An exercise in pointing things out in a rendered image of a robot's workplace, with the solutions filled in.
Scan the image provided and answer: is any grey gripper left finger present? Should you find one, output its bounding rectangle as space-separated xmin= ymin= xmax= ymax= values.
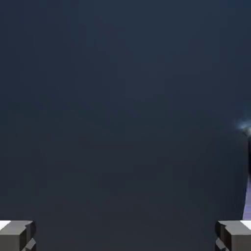
xmin=0 ymin=220 xmax=37 ymax=251

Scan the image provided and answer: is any dark blue cabinet door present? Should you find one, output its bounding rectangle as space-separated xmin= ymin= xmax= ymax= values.
xmin=0 ymin=0 xmax=251 ymax=251

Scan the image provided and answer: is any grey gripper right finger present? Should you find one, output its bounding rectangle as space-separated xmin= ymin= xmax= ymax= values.
xmin=214 ymin=220 xmax=251 ymax=251

